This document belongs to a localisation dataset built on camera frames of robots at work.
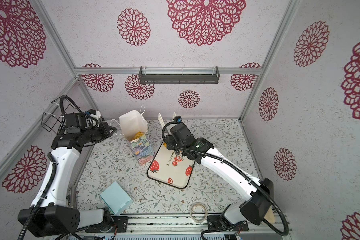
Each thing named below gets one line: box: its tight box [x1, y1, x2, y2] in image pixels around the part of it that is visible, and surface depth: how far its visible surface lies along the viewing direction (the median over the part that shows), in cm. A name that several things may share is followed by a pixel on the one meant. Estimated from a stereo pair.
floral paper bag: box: [119, 110, 155, 166], surface depth 91 cm
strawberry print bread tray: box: [146, 141, 196, 189], surface depth 95 cm
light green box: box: [99, 181, 134, 216], surface depth 82 cm
